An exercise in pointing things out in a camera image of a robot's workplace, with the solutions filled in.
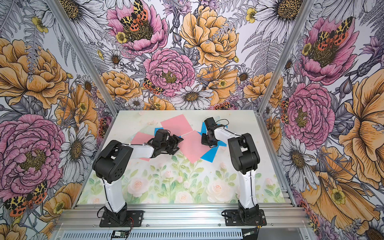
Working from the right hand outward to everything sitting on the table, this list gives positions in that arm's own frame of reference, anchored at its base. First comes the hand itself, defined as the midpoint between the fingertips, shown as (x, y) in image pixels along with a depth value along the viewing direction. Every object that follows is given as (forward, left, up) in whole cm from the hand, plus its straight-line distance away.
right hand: (204, 145), depth 101 cm
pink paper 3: (0, +9, 0) cm, 9 cm away
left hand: (-1, +15, +3) cm, 15 cm away
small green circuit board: (-47, +42, +1) cm, 63 cm away
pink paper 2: (+18, +18, 0) cm, 26 cm away
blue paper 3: (-7, -3, -1) cm, 7 cm away
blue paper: (+16, +34, 0) cm, 38 cm away
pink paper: (+9, +45, -1) cm, 46 cm away
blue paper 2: (+15, -1, -2) cm, 15 cm away
